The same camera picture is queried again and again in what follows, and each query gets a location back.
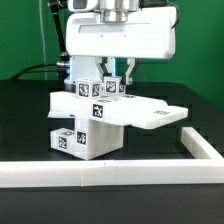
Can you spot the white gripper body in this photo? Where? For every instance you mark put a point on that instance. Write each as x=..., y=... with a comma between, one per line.
x=148, y=33

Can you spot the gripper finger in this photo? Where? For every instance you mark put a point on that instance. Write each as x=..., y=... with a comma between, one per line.
x=101, y=66
x=126, y=78

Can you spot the small tagged cube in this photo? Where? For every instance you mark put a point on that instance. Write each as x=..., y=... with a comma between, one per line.
x=88, y=88
x=113, y=85

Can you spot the white chair back frame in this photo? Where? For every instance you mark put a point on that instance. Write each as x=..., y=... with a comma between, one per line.
x=120, y=110

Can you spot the white chair seat part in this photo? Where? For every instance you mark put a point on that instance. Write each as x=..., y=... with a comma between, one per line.
x=94, y=138

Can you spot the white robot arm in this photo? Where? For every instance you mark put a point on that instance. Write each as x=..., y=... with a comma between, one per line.
x=110, y=11

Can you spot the white U-shaped fence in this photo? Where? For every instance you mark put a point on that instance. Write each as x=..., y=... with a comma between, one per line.
x=205, y=166

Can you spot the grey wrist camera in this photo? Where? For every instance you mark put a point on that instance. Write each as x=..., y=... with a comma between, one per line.
x=82, y=5

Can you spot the white marker base plate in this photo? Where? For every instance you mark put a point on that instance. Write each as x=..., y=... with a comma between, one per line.
x=50, y=115

